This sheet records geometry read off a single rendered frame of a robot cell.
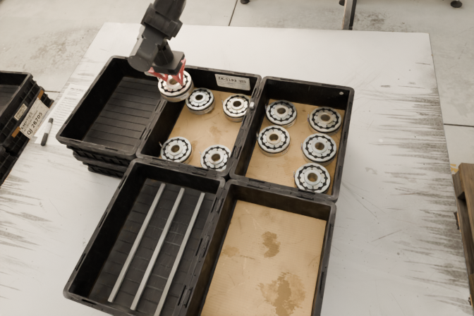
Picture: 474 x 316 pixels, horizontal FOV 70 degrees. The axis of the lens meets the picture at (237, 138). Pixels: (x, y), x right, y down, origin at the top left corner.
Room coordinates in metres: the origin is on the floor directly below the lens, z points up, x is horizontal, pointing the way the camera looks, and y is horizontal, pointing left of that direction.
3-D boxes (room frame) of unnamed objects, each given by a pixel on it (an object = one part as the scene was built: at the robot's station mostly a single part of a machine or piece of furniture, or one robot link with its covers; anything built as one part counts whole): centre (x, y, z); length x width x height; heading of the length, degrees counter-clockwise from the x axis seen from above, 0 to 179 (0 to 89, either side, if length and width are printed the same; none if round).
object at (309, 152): (0.53, -0.24, 0.86); 0.10 x 0.10 x 0.01
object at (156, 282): (0.34, 0.27, 0.87); 0.40 x 0.30 x 0.11; 153
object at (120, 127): (0.83, 0.36, 0.87); 0.40 x 0.30 x 0.11; 153
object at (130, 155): (0.83, 0.36, 0.92); 0.40 x 0.30 x 0.02; 153
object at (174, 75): (0.74, 0.14, 1.09); 0.07 x 0.07 x 0.09; 61
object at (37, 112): (1.34, 1.06, 0.41); 0.31 x 0.02 x 0.16; 159
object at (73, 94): (1.04, 0.67, 0.70); 0.33 x 0.23 x 0.01; 159
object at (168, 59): (0.74, 0.15, 1.16); 0.10 x 0.07 x 0.07; 61
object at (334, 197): (0.56, -0.18, 0.92); 0.40 x 0.30 x 0.02; 153
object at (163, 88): (0.75, 0.15, 1.04); 0.10 x 0.10 x 0.01
